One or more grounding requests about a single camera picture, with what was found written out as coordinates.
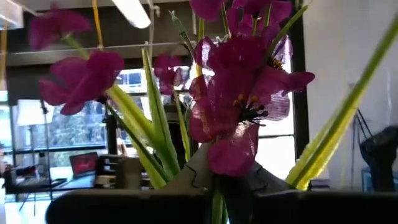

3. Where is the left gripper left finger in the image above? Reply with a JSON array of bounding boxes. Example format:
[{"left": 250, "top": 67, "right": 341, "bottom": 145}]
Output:
[{"left": 45, "top": 144, "right": 216, "bottom": 224}]

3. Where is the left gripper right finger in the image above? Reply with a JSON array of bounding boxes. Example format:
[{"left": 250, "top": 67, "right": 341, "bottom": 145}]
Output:
[{"left": 244, "top": 162, "right": 398, "bottom": 224}]

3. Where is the magenta artificial flower bunch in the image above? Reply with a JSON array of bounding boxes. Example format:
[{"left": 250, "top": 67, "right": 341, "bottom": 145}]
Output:
[{"left": 27, "top": 0, "right": 398, "bottom": 224}]

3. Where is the grey cylinder container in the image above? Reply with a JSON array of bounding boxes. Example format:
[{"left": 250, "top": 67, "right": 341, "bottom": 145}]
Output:
[{"left": 119, "top": 157, "right": 144, "bottom": 189}]

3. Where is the laptop with red screen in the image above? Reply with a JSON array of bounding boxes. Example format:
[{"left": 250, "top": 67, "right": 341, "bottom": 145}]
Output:
[{"left": 68, "top": 151, "right": 100, "bottom": 180}]

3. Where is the black window pillar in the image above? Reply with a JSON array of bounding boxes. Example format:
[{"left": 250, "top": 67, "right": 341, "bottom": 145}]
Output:
[{"left": 290, "top": 0, "right": 310, "bottom": 159}]

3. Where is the black desk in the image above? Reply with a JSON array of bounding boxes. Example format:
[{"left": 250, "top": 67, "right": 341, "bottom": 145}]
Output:
[{"left": 2, "top": 167, "right": 150, "bottom": 195}]

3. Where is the thin black tripod stand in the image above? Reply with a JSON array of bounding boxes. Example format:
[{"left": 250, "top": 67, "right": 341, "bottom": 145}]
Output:
[{"left": 39, "top": 99, "right": 55, "bottom": 200}]

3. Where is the long white ceiling light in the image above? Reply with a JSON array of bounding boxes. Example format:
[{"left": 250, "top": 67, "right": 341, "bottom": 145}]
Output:
[{"left": 111, "top": 0, "right": 152, "bottom": 29}]

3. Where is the yellow hanging cable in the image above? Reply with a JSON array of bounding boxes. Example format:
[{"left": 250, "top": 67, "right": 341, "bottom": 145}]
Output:
[
  {"left": 91, "top": 0, "right": 105, "bottom": 50},
  {"left": 0, "top": 24, "right": 7, "bottom": 91}
]

